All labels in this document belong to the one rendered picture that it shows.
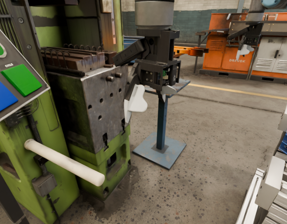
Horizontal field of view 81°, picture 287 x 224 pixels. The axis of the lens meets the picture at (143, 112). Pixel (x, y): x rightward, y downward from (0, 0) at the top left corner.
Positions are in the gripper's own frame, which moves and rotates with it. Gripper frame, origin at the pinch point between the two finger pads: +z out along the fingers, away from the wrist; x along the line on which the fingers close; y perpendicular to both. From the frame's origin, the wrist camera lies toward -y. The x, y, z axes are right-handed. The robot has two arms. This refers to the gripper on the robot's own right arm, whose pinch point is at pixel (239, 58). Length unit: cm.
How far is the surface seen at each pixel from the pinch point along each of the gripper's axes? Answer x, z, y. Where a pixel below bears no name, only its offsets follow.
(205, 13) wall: 647, -40, -305
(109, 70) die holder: -64, 3, -47
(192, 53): -7.6, -1.0, -27.7
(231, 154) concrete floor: 30, 93, 9
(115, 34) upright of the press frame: -35, -12, -74
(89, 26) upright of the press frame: -51, -18, -80
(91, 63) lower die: -71, -2, -52
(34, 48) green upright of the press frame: -92, -10, -62
